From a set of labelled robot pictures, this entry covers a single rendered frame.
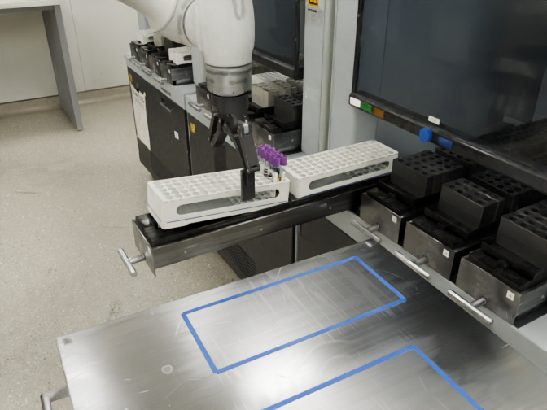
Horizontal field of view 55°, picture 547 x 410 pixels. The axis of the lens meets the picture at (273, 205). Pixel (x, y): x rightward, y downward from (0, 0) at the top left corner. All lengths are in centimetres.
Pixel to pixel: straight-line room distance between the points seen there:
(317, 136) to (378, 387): 91
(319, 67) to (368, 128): 22
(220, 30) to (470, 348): 67
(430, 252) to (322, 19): 67
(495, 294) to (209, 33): 70
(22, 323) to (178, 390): 157
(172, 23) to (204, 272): 144
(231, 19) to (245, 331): 54
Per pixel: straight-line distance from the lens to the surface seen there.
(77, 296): 234
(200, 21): 102
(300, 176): 120
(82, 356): 84
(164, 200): 105
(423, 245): 114
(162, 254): 108
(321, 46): 146
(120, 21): 464
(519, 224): 107
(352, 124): 139
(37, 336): 221
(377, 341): 83
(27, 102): 463
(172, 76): 233
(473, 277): 108
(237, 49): 101
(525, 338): 105
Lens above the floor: 139
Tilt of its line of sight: 29 degrees down
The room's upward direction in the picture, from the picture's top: straight up
